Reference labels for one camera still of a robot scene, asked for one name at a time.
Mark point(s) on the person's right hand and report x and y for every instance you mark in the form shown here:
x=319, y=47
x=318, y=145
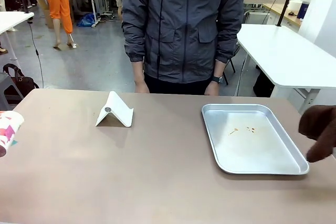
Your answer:
x=141, y=87

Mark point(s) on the person's left hand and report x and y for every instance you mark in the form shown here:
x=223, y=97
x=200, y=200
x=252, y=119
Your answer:
x=212, y=89

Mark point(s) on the patterned paper cup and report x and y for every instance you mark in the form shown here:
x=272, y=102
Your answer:
x=9, y=129

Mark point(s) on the person's left forearm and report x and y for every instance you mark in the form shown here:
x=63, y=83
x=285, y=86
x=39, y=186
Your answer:
x=219, y=68

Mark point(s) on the person's right forearm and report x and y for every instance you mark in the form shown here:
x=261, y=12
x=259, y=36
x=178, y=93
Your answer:
x=137, y=72

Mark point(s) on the black wristwatch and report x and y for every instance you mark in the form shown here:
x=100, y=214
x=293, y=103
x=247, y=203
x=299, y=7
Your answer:
x=218, y=79

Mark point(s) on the black trousers of person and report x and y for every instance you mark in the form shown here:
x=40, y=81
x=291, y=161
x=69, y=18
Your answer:
x=178, y=87

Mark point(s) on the white folded roller stand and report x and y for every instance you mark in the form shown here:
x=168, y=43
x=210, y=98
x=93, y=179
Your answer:
x=118, y=113

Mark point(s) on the black bag under table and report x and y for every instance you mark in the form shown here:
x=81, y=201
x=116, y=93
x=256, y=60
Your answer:
x=263, y=85

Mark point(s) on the small brown crumbs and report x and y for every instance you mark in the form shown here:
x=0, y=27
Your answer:
x=250, y=129

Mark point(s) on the person in grey jacket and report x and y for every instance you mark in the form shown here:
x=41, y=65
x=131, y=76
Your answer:
x=183, y=24

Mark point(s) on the silver metal tray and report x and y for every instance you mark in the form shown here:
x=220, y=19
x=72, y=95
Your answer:
x=249, y=150

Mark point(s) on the large white table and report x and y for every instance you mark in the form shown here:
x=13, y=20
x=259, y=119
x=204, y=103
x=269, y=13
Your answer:
x=283, y=56

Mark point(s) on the blue plastic bag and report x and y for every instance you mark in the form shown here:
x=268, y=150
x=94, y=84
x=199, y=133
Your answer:
x=86, y=20

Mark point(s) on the wood-topped counter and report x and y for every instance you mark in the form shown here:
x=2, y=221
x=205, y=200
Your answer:
x=282, y=11

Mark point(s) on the bystander in orange trousers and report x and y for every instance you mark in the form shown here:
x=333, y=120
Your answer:
x=59, y=3

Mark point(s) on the white tissue pack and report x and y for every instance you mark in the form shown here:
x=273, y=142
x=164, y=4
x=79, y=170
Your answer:
x=294, y=3

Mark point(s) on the black handbag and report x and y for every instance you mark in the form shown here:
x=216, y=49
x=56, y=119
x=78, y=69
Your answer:
x=22, y=83

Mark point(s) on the dark blue bottle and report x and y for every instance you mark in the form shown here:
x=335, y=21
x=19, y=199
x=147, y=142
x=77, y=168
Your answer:
x=304, y=10

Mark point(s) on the grey stool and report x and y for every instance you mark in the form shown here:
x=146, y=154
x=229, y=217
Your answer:
x=6, y=87

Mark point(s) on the small white table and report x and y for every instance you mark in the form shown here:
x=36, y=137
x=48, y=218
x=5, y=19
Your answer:
x=13, y=19

